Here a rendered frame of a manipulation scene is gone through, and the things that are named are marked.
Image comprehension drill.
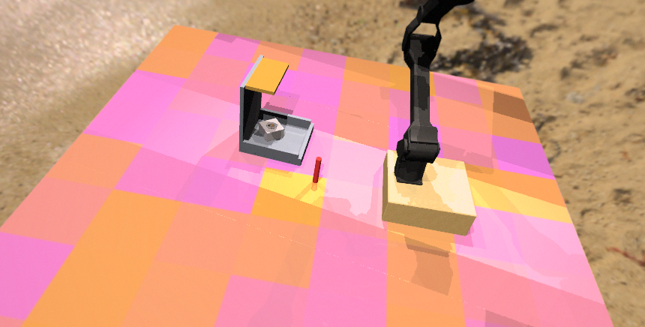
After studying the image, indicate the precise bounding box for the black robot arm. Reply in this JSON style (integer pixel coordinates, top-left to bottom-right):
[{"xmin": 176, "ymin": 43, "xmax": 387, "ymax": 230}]
[{"xmin": 394, "ymin": 0, "xmax": 475, "ymax": 185}]

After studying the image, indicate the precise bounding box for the dark red peg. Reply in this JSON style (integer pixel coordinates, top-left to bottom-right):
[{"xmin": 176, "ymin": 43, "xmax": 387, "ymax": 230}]
[{"xmin": 313, "ymin": 157, "xmax": 322, "ymax": 183}]

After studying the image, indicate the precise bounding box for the white block with hole in top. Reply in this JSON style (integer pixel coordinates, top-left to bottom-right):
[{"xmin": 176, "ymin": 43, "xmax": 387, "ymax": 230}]
[{"xmin": 259, "ymin": 118, "xmax": 284, "ymax": 142}]

